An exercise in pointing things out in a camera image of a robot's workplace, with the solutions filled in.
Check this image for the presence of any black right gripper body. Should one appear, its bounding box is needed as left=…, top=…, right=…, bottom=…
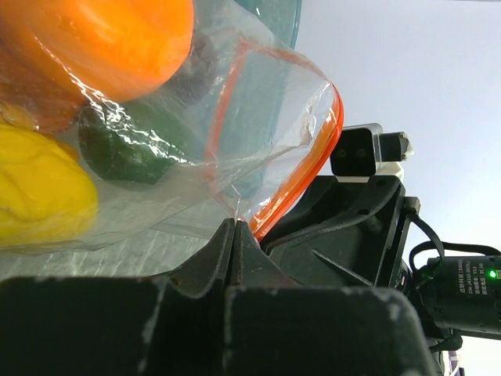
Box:
left=385, top=197, right=500, bottom=375

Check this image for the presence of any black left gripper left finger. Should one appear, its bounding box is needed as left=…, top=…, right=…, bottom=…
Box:
left=1, top=219, right=235, bottom=375

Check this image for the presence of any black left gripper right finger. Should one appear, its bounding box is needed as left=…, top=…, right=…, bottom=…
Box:
left=225, top=222, right=435, bottom=375

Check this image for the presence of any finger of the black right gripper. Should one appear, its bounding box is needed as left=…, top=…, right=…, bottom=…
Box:
left=260, top=176, right=405, bottom=287

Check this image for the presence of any yellow banana toy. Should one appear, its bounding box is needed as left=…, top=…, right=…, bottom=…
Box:
left=1, top=124, right=99, bottom=247

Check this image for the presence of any green lime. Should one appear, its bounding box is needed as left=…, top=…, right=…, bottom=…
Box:
left=76, top=100, right=194, bottom=185

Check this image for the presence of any clear zip top bag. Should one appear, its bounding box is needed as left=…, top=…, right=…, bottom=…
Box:
left=1, top=1, right=344, bottom=253

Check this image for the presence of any orange fruit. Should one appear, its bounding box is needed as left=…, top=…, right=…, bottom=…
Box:
left=1, top=1, right=194, bottom=102

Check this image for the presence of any orange pumpkin toy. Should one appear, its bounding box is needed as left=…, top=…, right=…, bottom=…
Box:
left=1, top=46, right=85, bottom=135

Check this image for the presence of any dark purple food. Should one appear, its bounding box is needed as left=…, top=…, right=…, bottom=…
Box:
left=165, top=31, right=218, bottom=106

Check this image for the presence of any golden ginger root toy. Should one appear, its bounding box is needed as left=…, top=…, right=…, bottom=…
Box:
left=1, top=100, right=36, bottom=130

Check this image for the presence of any teal transparent plastic container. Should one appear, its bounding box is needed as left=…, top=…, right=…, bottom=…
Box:
left=217, top=1, right=301, bottom=201

